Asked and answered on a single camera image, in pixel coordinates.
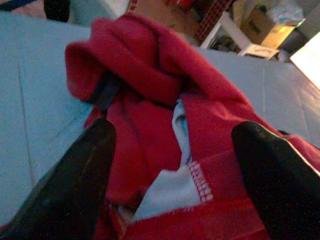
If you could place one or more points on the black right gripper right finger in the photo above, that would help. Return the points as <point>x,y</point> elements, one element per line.
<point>280,187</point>

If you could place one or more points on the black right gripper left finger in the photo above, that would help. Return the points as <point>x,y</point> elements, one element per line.
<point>65,187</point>

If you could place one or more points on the blue plastic hanger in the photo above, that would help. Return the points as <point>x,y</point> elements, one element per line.
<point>105,92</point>

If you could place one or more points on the red fleece garment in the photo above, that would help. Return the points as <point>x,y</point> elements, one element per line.
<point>150,62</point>

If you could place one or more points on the cardboard box with print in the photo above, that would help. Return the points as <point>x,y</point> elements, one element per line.
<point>260,25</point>

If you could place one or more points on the white wooden shelf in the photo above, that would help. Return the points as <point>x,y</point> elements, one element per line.
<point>232,30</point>

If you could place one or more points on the black round object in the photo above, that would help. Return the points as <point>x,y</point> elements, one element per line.
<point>56,10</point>

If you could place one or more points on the red plaid cloth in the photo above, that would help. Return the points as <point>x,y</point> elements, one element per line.
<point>212,20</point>

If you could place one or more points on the plain brown cardboard box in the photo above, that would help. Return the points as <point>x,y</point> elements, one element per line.
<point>160,12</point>

